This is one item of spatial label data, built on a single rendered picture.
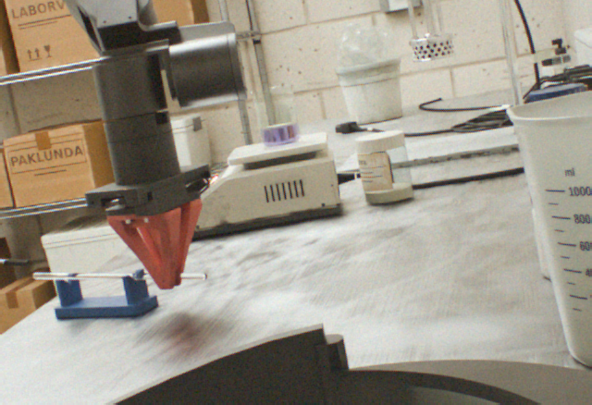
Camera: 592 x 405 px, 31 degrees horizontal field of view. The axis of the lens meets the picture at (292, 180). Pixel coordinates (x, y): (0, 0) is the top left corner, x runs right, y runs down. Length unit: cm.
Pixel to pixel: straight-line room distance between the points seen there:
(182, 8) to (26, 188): 78
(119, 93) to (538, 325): 39
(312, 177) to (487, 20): 244
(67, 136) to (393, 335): 281
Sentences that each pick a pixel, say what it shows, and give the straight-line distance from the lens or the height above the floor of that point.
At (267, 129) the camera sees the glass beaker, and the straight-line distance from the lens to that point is 127.
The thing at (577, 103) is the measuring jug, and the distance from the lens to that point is 71.
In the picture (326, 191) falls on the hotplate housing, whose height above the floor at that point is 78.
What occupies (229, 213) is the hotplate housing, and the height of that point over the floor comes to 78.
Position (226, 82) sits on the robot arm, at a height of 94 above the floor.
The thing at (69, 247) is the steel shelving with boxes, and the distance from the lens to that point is 360.
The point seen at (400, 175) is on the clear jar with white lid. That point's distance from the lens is 127.
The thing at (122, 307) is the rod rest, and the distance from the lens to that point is 97.
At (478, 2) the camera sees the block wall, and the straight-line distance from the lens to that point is 364.
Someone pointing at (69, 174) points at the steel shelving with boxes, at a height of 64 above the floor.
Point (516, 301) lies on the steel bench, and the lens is 80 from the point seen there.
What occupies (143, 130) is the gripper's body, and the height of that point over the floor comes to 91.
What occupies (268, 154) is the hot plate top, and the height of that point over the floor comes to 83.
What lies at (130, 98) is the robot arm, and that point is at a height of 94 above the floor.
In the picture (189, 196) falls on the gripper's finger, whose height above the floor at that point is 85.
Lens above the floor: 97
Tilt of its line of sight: 8 degrees down
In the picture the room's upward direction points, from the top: 11 degrees counter-clockwise
